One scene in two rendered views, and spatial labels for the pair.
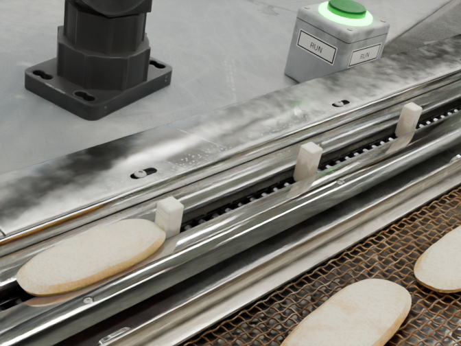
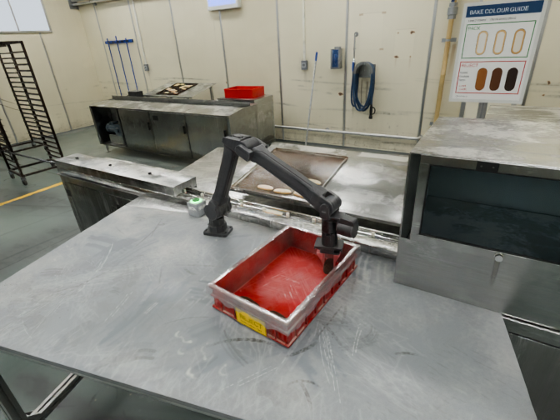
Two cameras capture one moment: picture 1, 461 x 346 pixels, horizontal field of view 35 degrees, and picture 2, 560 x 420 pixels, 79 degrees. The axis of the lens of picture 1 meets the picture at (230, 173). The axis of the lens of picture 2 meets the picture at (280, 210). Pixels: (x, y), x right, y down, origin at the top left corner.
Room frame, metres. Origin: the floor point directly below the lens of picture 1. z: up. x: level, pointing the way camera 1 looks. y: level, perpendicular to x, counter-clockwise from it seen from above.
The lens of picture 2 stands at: (0.48, 1.56, 1.62)
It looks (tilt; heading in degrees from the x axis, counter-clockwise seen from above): 27 degrees down; 263
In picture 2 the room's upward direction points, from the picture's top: 3 degrees counter-clockwise
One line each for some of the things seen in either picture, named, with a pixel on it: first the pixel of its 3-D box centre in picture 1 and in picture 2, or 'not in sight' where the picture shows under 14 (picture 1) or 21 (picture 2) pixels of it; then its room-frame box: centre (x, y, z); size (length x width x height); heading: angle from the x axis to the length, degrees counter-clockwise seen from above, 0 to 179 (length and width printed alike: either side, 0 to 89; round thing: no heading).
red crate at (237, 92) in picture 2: not in sight; (244, 92); (0.24, -3.84, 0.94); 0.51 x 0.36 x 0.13; 144
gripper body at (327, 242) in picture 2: not in sight; (329, 238); (0.18, 0.55, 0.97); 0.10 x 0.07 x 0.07; 155
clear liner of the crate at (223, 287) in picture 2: not in sight; (288, 274); (0.34, 0.60, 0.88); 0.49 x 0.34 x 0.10; 45
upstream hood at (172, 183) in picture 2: not in sight; (118, 172); (1.26, -0.72, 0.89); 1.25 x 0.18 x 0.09; 140
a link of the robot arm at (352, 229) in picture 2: not in sight; (340, 217); (0.15, 0.57, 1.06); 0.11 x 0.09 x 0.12; 136
